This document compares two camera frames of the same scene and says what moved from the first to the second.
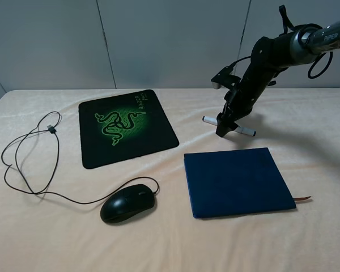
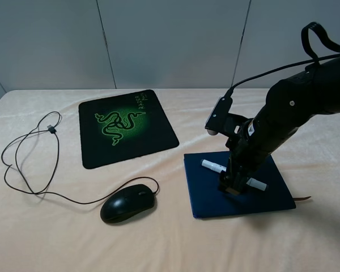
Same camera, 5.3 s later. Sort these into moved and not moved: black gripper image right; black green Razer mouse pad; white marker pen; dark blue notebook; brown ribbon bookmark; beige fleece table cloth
Moved: black gripper image right; white marker pen
Not moved: black green Razer mouse pad; beige fleece table cloth; brown ribbon bookmark; dark blue notebook
